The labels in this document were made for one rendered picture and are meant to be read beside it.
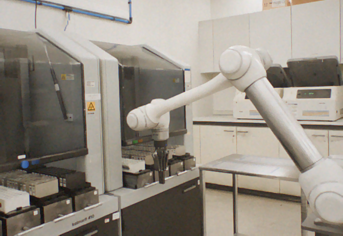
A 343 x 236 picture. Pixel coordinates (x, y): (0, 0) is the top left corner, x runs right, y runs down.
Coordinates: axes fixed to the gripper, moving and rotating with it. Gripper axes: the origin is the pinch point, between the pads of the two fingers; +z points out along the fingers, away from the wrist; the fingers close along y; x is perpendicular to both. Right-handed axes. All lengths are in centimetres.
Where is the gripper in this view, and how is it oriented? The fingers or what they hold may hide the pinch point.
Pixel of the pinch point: (161, 177)
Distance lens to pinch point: 183.4
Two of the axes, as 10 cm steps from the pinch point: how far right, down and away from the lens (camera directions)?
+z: 0.3, 10.0, 0.5
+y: -5.8, 0.6, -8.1
